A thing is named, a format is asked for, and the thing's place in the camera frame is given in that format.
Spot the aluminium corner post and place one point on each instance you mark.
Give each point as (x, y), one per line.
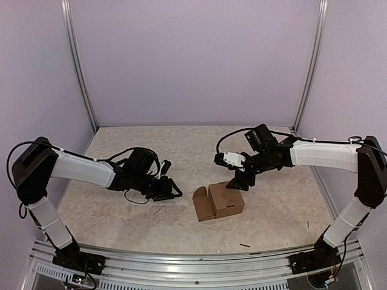
(312, 65)
(77, 66)

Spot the right aluminium corner post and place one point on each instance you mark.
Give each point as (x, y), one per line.
(312, 65)

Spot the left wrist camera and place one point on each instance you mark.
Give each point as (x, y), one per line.
(165, 166)

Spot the front aluminium frame rail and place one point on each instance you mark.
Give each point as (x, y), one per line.
(135, 270)

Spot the left aluminium corner post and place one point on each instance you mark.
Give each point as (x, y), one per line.
(77, 66)

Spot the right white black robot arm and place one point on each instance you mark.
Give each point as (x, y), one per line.
(361, 158)

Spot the brown cardboard box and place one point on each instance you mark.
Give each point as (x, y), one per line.
(217, 201)

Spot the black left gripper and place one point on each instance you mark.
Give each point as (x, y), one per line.
(164, 192)

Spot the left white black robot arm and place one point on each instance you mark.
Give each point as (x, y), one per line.
(31, 165)

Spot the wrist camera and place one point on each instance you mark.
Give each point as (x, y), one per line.
(165, 166)
(230, 160)

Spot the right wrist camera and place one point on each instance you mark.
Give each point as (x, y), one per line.
(230, 160)

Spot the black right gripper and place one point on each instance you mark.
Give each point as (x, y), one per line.
(240, 181)

